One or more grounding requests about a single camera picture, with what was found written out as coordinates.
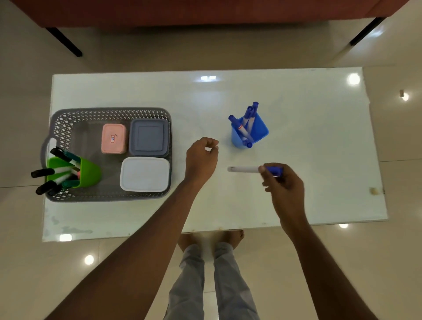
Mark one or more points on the person's left hand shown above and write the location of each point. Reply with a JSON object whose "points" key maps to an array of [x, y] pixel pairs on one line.
{"points": [[199, 161]]}

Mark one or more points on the person's right hand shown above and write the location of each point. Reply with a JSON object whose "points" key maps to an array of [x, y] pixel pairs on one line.
{"points": [[288, 194]]}

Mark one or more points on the person's right thumb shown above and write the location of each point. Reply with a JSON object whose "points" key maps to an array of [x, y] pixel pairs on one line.
{"points": [[263, 170]]}

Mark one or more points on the person's left thumb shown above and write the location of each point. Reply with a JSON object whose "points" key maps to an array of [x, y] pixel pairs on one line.
{"points": [[215, 151]]}

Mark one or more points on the white marker with blue cap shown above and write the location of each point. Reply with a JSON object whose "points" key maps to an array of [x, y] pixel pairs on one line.
{"points": [[244, 169]]}

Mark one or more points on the person's right forearm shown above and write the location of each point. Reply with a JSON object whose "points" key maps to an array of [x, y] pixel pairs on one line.
{"points": [[326, 273]]}

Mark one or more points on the person's left forearm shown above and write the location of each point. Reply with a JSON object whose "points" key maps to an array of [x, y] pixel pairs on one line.
{"points": [[132, 257]]}

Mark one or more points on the blue capped white marker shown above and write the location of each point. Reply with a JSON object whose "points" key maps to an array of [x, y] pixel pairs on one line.
{"points": [[240, 129], [247, 113], [254, 108]]}

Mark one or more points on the blue plastic pen holder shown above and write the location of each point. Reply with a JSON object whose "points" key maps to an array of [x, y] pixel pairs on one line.
{"points": [[258, 132]]}

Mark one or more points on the grey-blue lidded plastic container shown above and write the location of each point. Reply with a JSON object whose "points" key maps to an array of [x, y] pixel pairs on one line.
{"points": [[150, 136]]}

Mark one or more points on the white lidded plastic container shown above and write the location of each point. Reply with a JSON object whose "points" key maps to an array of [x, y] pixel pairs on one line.
{"points": [[145, 174]]}

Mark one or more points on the pink lidded plastic container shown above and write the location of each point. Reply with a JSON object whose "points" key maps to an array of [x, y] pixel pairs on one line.
{"points": [[113, 138]]}

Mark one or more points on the person's right leg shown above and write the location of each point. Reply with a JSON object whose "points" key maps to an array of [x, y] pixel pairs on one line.
{"points": [[232, 280]]}

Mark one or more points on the person's leg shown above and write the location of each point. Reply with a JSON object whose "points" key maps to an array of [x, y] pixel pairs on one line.
{"points": [[188, 283], [232, 280]]}

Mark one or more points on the grey perforated plastic basket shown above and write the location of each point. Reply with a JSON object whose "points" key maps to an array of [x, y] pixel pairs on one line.
{"points": [[99, 115]]}

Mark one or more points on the green plastic pen holder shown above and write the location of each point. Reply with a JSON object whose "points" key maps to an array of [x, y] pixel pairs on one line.
{"points": [[87, 173]]}

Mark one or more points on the person's left leg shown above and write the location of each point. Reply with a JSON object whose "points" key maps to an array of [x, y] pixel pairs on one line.
{"points": [[188, 283]]}

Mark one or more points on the brown sofa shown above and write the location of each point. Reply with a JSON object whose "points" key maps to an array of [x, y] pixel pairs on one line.
{"points": [[211, 11]]}

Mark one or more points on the green capped marker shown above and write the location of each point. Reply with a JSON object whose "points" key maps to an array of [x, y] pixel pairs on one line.
{"points": [[71, 155], [70, 183]]}

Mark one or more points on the black capped white marker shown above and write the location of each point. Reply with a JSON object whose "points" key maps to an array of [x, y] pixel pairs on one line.
{"points": [[46, 188], [60, 154], [43, 172]]}

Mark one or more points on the black sofa leg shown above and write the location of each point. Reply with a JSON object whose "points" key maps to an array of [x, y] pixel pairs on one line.
{"points": [[64, 41], [366, 31]]}

